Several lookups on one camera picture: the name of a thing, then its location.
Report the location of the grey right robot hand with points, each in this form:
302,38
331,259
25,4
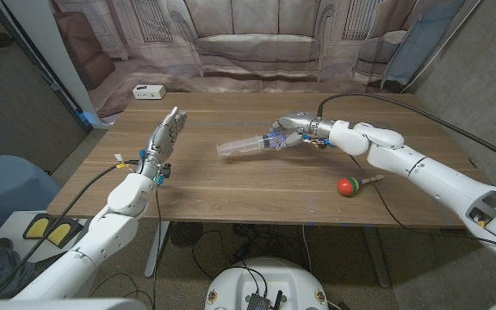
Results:
299,122

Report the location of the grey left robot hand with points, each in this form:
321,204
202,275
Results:
162,138

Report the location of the clear plastic syringe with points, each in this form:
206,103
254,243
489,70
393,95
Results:
241,146

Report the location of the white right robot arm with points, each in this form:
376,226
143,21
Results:
437,176

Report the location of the red striped wooden maraca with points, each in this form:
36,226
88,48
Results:
347,186

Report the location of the white power strip box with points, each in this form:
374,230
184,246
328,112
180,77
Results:
148,91

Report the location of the printed sofa room backdrop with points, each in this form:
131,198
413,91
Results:
256,43

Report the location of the black round floor device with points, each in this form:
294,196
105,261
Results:
186,233

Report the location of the white table leg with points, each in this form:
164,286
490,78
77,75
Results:
157,249

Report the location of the yellow black foot pedal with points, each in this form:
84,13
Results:
56,232

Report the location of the white backdrop side panel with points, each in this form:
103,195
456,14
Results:
45,47

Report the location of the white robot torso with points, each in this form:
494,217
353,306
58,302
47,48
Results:
269,275

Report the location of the grey table leg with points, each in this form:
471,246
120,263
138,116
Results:
377,258

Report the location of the blue padded chair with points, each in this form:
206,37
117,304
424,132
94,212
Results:
11,185

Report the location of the white floor platform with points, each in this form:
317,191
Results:
11,241

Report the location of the black module on torso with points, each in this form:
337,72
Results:
258,301

